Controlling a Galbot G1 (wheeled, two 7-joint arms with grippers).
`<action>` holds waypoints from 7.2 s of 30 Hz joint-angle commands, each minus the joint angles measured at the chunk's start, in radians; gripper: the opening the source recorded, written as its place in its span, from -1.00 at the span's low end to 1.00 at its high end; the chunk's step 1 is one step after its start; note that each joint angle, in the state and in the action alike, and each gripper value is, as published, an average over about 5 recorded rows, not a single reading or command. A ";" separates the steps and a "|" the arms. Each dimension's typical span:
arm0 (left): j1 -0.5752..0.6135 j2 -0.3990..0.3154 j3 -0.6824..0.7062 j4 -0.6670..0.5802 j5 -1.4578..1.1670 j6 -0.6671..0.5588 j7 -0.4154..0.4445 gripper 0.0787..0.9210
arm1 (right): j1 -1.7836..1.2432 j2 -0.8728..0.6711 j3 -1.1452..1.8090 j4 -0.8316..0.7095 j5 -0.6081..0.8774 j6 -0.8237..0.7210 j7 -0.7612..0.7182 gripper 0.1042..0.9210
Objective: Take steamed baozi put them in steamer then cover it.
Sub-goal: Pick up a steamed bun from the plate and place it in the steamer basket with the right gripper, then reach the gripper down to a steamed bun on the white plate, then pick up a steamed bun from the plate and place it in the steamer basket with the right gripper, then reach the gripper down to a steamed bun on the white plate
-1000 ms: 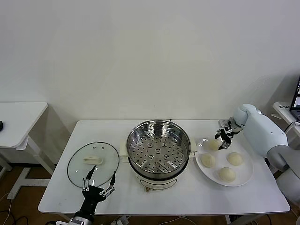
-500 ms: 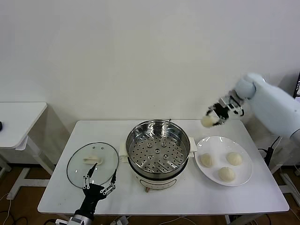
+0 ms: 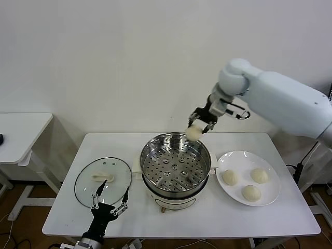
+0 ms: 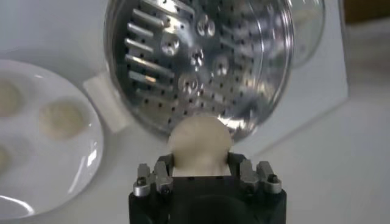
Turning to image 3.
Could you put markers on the black power adapter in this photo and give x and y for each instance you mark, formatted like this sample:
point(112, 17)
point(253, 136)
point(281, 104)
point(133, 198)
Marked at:
point(298, 169)

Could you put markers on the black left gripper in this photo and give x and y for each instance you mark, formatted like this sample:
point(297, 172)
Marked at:
point(102, 218)

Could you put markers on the stainless steel steamer basket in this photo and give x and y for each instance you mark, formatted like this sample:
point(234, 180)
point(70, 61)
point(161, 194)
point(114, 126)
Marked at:
point(176, 166)

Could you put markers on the white side table with laptop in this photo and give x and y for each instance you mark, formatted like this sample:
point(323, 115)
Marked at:
point(310, 179)

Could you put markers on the white steamed baozi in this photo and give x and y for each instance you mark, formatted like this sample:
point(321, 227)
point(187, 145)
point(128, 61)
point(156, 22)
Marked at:
point(230, 177)
point(194, 132)
point(260, 176)
point(250, 193)

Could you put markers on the white oval plate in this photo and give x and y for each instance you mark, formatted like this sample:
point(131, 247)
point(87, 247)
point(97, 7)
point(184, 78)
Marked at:
point(273, 192)

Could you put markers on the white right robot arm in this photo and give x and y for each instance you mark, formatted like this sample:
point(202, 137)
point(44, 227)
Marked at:
point(280, 98)

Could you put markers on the small black device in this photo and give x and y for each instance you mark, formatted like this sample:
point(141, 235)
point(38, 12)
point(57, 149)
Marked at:
point(1, 139)

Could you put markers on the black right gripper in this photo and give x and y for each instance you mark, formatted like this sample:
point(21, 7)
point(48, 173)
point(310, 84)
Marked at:
point(205, 114)

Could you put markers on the round glass pot lid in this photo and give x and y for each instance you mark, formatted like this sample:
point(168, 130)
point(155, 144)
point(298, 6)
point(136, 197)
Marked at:
point(85, 179)

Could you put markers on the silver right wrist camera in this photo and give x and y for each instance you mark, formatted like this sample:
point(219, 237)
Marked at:
point(219, 107)

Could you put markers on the white floor power strip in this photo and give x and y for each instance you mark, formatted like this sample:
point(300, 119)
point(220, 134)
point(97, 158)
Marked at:
point(133, 243)

